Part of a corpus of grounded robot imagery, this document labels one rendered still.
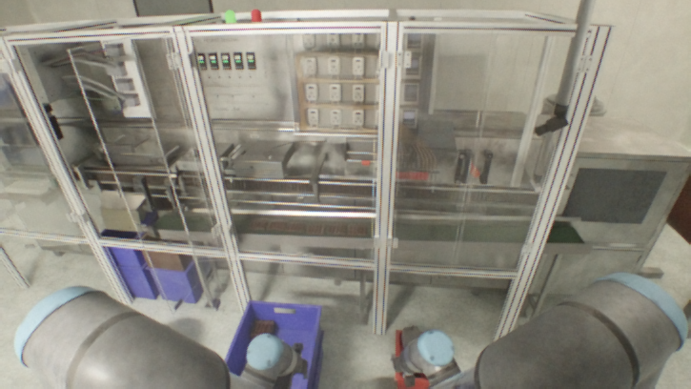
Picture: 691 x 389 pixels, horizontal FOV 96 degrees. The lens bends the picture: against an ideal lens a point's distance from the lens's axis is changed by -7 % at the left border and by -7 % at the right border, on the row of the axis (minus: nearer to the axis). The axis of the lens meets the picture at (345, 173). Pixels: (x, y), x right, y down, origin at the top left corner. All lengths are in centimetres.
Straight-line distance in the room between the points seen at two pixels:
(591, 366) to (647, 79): 545
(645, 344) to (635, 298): 6
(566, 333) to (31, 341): 63
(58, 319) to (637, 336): 68
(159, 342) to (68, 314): 12
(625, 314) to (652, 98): 550
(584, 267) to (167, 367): 237
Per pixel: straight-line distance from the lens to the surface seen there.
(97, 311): 52
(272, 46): 202
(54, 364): 53
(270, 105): 211
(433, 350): 100
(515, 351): 48
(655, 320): 55
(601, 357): 48
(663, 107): 609
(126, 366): 47
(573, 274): 256
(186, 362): 48
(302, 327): 204
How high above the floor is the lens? 189
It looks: 29 degrees down
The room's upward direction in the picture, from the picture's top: 1 degrees counter-clockwise
